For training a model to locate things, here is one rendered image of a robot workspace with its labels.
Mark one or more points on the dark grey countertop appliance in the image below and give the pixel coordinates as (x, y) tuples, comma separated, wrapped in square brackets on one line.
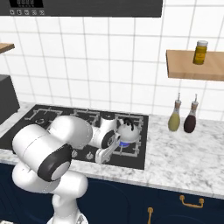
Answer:
[(7, 97)]

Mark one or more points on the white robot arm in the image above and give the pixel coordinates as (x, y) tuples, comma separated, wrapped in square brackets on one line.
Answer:
[(43, 145)]

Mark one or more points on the yellow-green oil bottle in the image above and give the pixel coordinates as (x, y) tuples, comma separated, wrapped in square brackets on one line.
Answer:
[(174, 120)]

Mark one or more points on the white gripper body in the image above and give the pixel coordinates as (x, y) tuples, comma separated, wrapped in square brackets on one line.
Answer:
[(104, 153)]

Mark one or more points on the navy drawer front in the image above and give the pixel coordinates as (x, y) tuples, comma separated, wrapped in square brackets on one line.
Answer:
[(189, 214)]

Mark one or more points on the navy cupboard door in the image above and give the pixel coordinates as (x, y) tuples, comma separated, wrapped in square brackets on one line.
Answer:
[(5, 186), (119, 201)]

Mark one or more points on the dark red vinegar bottle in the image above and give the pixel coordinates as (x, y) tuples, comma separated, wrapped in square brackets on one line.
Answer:
[(190, 122)]

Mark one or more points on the grey hob knob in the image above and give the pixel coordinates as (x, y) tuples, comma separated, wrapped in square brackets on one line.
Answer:
[(74, 153), (89, 155)]

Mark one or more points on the wooden wall shelf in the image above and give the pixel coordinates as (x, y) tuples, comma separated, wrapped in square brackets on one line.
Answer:
[(183, 68), (5, 47)]

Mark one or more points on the black gas hob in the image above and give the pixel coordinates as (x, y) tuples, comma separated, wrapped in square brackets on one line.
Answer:
[(137, 159)]

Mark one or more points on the yellow jar with white lid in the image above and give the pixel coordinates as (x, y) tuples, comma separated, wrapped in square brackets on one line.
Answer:
[(200, 54)]

